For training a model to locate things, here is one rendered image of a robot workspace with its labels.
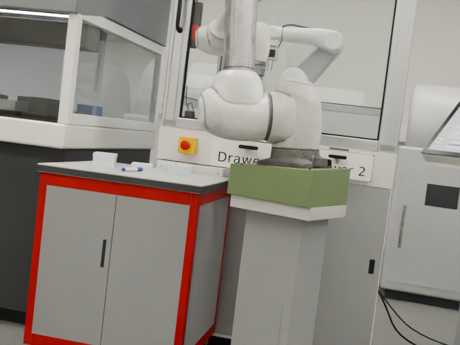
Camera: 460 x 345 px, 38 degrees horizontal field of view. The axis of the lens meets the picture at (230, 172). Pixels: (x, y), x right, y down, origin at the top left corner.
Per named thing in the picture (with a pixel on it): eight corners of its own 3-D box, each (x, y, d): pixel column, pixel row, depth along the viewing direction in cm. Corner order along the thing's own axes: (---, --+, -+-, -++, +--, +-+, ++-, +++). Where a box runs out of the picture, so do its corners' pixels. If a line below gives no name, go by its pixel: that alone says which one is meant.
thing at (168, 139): (392, 189, 274) (396, 154, 273) (156, 158, 295) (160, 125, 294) (387, 179, 367) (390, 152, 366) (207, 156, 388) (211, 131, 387)
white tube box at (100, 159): (113, 168, 261) (116, 155, 260) (92, 165, 260) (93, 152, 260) (116, 165, 273) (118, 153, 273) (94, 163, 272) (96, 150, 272)
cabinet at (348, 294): (369, 379, 278) (395, 189, 274) (136, 335, 299) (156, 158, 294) (369, 322, 372) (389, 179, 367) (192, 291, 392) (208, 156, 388)
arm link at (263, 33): (265, 64, 267) (233, 60, 264) (270, 24, 265) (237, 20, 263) (270, 62, 256) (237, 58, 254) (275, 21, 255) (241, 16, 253)
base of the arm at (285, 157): (313, 169, 199) (314, 150, 199) (254, 164, 213) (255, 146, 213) (343, 169, 213) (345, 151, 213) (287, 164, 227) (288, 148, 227)
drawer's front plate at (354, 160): (370, 182, 274) (374, 155, 274) (300, 172, 280) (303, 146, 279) (370, 181, 276) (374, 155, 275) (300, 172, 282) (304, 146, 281)
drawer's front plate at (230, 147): (285, 174, 249) (288, 146, 249) (209, 165, 255) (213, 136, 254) (285, 174, 251) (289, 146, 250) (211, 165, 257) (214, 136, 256)
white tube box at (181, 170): (190, 176, 264) (191, 167, 263) (169, 174, 262) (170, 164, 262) (187, 174, 276) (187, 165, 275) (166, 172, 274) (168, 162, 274)
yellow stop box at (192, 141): (192, 154, 286) (194, 137, 286) (176, 152, 287) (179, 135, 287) (196, 154, 291) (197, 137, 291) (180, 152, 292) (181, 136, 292)
